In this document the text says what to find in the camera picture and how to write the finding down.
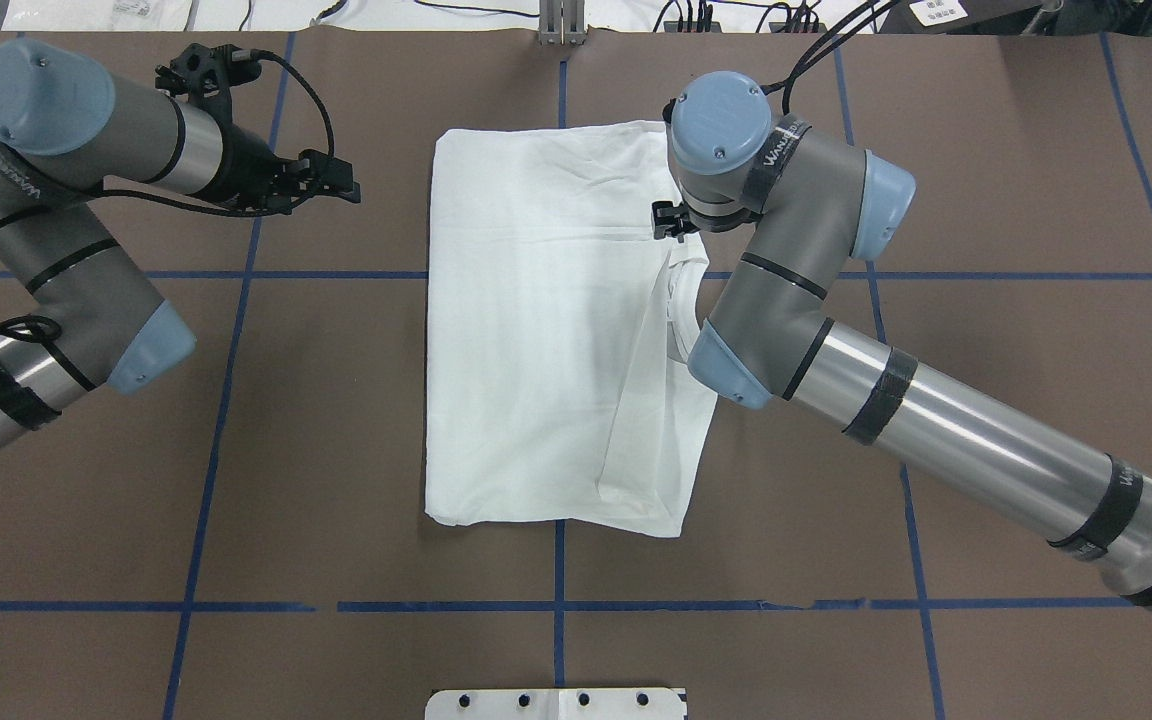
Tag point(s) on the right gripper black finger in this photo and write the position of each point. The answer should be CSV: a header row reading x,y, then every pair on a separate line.
x,y
672,220

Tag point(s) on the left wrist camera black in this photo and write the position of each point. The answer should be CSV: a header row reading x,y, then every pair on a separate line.
x,y
207,75

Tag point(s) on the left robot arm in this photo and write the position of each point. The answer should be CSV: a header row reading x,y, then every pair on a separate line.
x,y
76,312

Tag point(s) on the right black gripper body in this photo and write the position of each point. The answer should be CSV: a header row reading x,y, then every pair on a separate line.
x,y
667,221

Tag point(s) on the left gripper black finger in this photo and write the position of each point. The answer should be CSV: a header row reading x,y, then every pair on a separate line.
x,y
321,174

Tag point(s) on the white printed t-shirt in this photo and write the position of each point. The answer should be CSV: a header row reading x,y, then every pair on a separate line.
x,y
559,330

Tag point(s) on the aluminium frame post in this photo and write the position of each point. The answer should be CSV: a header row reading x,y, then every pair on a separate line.
x,y
562,22

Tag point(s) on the clear plastic bag sheet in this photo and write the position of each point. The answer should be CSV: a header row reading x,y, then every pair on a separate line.
x,y
97,16

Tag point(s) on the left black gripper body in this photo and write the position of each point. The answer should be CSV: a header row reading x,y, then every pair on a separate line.
x,y
244,172

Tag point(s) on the white camera mast with base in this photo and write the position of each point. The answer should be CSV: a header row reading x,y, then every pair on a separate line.
x,y
559,703

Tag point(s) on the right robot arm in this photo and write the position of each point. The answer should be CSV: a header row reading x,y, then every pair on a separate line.
x,y
813,202

